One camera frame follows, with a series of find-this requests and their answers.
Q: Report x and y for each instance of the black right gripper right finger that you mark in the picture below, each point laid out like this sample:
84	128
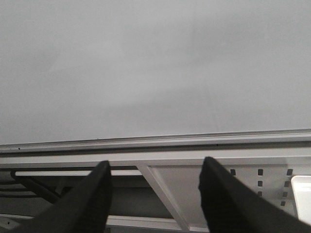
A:
229	206

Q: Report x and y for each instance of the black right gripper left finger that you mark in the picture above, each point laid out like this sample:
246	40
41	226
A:
83	210

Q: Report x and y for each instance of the white perforated metal panel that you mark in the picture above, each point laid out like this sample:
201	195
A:
181	183

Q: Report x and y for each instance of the white plastic tray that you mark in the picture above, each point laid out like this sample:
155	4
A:
301	186

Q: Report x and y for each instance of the grey panel with white rail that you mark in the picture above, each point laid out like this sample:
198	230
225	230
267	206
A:
132	195

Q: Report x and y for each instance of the white metal frame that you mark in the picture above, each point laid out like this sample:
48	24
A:
297	160

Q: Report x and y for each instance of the white whiteboard with aluminium frame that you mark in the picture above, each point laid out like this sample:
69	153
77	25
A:
97	69

